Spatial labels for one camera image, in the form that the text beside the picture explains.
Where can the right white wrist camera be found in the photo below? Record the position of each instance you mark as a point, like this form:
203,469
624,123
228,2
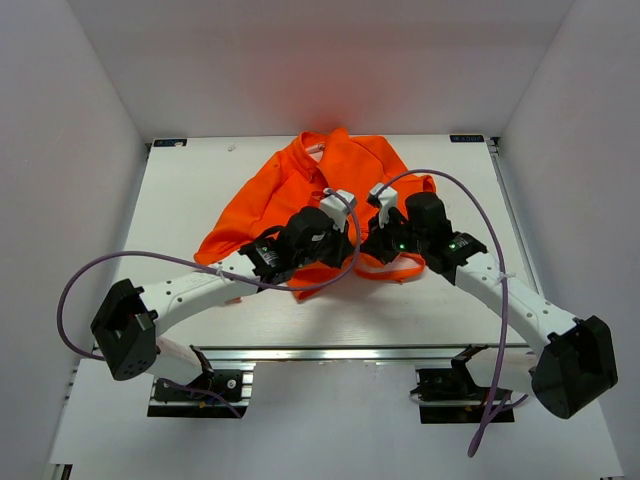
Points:
384,198

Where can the orange zip jacket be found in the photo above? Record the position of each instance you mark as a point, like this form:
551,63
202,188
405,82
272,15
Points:
295,176

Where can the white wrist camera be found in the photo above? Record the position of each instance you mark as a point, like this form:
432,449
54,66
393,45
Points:
339,206
384,198

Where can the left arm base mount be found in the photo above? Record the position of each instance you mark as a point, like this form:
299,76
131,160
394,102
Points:
205,390

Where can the aluminium table front rail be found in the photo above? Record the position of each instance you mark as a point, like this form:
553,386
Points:
411,353

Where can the right blue table label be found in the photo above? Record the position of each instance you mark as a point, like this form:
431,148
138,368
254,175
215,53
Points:
466,138

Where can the blue table label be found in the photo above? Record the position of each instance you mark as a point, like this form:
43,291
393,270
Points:
466,138
169,143

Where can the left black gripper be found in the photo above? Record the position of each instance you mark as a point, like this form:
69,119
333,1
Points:
343,248

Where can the left blue table label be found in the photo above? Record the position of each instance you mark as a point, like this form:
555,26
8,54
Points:
169,143

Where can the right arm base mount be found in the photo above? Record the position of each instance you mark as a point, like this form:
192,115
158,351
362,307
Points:
447,395

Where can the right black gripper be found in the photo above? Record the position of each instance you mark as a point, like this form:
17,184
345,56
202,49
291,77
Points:
377,242

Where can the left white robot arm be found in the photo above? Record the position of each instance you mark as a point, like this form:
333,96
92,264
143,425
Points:
131,322

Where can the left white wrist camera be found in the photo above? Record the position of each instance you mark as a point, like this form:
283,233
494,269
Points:
339,206

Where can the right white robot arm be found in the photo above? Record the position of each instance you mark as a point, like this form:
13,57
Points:
570,362

